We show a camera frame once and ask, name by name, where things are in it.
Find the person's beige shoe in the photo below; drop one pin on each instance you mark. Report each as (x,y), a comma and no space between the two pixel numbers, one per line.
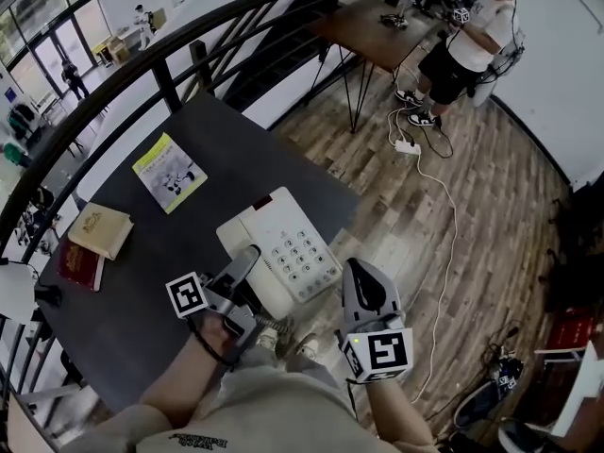
(268,340)
(307,346)

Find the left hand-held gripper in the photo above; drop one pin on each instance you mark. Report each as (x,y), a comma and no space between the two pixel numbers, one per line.
(189,295)

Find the beige hardcover book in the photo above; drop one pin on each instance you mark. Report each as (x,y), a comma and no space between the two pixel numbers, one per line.
(99,229)

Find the cardboard box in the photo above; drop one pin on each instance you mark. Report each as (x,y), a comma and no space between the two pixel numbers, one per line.
(115,50)

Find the person's left forearm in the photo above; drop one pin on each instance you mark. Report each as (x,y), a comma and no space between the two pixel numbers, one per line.
(179,385)

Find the white shelf rack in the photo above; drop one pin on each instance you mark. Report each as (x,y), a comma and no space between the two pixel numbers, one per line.
(582,385)

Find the person's beige shirt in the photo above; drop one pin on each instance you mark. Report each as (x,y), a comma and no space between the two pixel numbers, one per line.
(283,413)

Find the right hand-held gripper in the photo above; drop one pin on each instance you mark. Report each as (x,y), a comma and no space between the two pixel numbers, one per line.
(382,352)

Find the spare hand-held gripper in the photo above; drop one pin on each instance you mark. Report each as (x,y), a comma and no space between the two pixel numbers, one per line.
(507,378)

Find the white telephone base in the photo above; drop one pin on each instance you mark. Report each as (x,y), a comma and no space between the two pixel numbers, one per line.
(297,253)

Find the black metal staircase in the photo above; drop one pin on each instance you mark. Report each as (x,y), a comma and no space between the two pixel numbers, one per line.
(283,55)

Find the black furniture piece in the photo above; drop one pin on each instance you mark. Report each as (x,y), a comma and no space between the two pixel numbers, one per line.
(585,234)

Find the person's left hand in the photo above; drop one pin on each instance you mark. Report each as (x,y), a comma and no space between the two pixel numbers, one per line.
(210,333)

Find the dark red hardcover book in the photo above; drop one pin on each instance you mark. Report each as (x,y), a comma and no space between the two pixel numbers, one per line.
(80,267)

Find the red box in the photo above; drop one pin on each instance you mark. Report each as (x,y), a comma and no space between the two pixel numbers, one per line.
(571,330)

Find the wooden table with black legs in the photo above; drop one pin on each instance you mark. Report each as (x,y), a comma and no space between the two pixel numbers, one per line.
(373,36)

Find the desk lamp with white shade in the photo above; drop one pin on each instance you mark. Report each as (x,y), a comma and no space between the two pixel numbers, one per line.
(16,293)

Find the person's right forearm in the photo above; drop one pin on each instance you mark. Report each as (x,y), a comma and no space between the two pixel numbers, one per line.
(396,408)

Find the glass entrance doors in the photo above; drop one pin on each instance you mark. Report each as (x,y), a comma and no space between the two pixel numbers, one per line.
(52,45)

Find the yellow and white booklet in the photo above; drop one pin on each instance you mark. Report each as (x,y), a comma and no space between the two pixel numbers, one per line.
(170,172)

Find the dark oval bag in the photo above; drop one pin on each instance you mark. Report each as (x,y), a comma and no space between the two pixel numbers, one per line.
(476,406)

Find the white power strip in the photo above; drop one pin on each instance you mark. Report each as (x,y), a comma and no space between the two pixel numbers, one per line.
(408,147)

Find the person's left beige shoe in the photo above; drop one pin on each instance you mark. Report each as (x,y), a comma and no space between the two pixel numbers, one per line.
(268,340)

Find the person's right beige shoe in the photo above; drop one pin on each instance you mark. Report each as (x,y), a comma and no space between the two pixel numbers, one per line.
(307,346)

